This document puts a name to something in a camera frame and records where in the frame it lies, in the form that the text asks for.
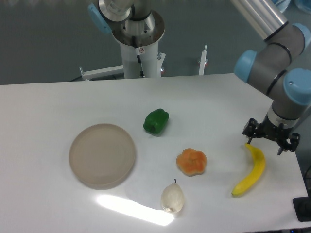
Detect clear plastic bag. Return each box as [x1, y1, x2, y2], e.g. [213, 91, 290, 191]
[294, 0, 311, 15]

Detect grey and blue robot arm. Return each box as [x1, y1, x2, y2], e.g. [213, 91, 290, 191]
[87, 0, 311, 152]

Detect green bell pepper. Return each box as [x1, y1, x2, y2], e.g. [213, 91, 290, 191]
[143, 109, 169, 135]

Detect blue plastic bag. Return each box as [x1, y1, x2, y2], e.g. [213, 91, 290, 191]
[272, 0, 291, 13]

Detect white left support bracket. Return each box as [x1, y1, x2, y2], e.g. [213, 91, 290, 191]
[79, 65, 123, 80]

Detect black device at table edge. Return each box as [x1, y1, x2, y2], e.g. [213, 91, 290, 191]
[293, 197, 311, 222]

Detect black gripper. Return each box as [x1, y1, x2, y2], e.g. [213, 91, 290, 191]
[242, 118, 300, 155]

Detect orange bread roll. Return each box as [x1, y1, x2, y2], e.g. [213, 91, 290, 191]
[176, 148, 207, 176]

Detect white right support bracket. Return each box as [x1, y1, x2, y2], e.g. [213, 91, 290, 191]
[198, 44, 208, 76]

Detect yellow banana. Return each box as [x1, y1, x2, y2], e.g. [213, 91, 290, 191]
[231, 143, 266, 197]

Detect pale translucent pear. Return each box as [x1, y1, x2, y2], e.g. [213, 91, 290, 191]
[160, 180, 185, 214]

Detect beige round plate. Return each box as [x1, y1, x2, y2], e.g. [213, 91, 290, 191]
[69, 124, 137, 190]

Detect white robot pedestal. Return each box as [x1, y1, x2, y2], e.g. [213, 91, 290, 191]
[112, 10, 165, 79]

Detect white support bracket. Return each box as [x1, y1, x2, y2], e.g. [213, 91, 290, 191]
[79, 65, 123, 80]
[198, 44, 208, 76]

